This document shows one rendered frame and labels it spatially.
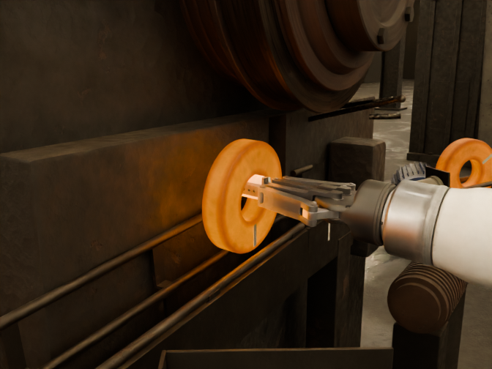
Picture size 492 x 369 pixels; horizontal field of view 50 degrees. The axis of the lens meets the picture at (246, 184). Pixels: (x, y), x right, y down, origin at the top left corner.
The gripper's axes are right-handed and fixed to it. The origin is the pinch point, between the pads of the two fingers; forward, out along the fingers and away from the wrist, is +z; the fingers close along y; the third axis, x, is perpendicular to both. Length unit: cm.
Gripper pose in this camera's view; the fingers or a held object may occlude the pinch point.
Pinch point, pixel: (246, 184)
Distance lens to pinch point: 71.6
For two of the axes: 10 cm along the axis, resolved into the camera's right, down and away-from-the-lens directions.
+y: 5.5, -2.1, 8.1
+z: -8.4, -1.8, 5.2
